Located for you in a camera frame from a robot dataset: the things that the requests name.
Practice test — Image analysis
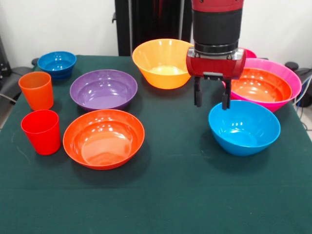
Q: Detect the dark green table cloth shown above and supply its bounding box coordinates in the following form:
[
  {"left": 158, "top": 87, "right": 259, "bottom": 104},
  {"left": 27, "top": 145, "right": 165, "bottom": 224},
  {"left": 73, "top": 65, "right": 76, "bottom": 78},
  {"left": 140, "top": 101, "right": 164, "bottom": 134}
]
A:
[{"left": 0, "top": 55, "right": 312, "bottom": 234}]

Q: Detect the black office chair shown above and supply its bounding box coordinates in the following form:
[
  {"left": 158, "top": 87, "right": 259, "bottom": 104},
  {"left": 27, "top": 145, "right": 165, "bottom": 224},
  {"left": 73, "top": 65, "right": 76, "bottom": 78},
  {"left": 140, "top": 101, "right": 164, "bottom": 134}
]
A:
[
  {"left": 284, "top": 61, "right": 312, "bottom": 108},
  {"left": 0, "top": 36, "right": 39, "bottom": 105}
]

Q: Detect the orange-red plastic bowl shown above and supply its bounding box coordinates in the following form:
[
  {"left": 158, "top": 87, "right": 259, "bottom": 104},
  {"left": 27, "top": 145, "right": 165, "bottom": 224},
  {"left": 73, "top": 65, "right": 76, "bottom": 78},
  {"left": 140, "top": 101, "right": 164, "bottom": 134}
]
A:
[
  {"left": 230, "top": 68, "right": 293, "bottom": 103},
  {"left": 62, "top": 109, "right": 146, "bottom": 171}
]

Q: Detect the orange plastic cup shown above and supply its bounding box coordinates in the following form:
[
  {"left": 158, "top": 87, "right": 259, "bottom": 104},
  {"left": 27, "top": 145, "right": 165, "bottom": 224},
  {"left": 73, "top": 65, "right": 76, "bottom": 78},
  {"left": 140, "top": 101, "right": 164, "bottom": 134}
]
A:
[{"left": 18, "top": 71, "right": 55, "bottom": 111}]

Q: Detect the large magenta plastic bowl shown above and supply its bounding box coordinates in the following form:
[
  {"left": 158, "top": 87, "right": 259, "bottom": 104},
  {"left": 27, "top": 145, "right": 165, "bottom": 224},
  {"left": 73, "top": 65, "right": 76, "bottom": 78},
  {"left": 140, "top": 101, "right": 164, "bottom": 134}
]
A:
[{"left": 222, "top": 58, "right": 302, "bottom": 113}]

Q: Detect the red plastic cup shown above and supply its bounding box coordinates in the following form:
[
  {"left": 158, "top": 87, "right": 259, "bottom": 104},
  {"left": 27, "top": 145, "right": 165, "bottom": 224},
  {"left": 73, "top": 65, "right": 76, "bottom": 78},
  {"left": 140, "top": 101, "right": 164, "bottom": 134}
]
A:
[{"left": 20, "top": 109, "right": 61, "bottom": 156}]

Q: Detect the small dark blue bowl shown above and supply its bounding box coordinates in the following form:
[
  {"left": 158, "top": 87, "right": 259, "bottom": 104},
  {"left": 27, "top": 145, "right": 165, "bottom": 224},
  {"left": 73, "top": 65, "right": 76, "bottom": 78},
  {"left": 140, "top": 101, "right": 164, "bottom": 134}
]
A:
[{"left": 37, "top": 50, "right": 77, "bottom": 80}]

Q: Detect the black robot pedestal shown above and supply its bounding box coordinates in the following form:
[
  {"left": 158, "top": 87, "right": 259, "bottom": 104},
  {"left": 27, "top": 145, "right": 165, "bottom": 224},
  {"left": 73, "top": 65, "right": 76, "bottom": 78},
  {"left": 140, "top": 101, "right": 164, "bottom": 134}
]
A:
[{"left": 112, "top": 0, "right": 193, "bottom": 57}]

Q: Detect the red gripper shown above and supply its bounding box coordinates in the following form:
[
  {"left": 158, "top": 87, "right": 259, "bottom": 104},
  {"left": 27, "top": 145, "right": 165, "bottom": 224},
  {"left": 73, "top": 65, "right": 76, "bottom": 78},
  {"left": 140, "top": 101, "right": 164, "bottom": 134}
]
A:
[{"left": 186, "top": 47, "right": 247, "bottom": 110}]

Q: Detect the orange plastic bowl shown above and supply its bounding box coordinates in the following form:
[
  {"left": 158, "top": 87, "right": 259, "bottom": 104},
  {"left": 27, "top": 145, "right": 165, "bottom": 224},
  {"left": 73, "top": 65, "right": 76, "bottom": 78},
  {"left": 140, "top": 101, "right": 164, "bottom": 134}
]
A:
[{"left": 132, "top": 38, "right": 195, "bottom": 90}]

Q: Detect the light blue plastic bowl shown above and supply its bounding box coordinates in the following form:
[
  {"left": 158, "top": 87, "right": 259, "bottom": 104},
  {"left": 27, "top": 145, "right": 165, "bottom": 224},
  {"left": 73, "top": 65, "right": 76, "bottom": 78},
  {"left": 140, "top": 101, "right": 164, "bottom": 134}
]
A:
[{"left": 208, "top": 100, "right": 281, "bottom": 157}]

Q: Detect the purple plastic bowl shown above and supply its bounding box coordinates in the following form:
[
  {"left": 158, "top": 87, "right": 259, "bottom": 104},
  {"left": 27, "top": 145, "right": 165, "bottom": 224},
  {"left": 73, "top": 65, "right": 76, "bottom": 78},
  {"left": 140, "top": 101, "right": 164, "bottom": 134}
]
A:
[{"left": 69, "top": 69, "right": 138, "bottom": 111}]

